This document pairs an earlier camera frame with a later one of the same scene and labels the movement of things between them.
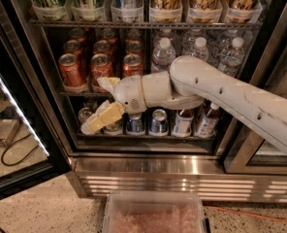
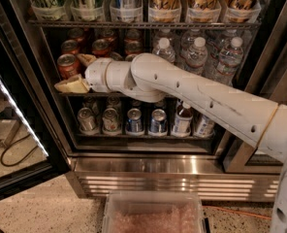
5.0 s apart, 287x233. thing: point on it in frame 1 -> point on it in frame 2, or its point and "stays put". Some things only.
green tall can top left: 49,1 stays put
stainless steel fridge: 74,35 stays put
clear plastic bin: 154,212 stays put
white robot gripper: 129,92 -> 95,75
